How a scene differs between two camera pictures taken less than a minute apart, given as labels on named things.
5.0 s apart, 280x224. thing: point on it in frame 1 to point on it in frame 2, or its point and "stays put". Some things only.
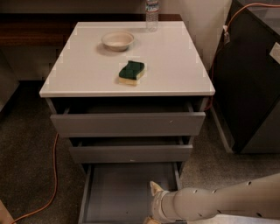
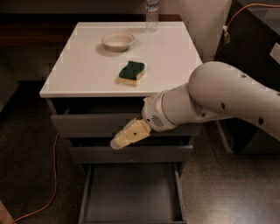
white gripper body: x=157 y=205 to x=152 y=113
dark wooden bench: x=53 y=30 stays put
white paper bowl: x=117 y=41 stays put
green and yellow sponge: x=128 y=74 stays put
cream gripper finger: x=151 y=220 to x=134 y=130
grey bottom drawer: x=120 y=192 stays put
